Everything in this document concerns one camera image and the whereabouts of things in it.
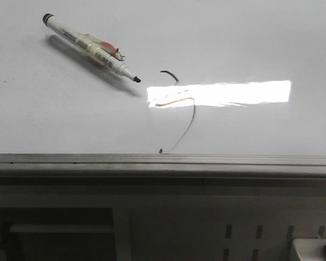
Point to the white whiteboard marker with tape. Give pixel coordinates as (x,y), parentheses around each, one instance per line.
(100,51)

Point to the white perforated metal panel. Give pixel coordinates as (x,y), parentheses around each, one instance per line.
(154,222)

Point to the white box with blue item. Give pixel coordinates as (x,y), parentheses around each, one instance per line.
(307,249)

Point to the white whiteboard with aluminium frame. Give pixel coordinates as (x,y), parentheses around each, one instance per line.
(228,88)

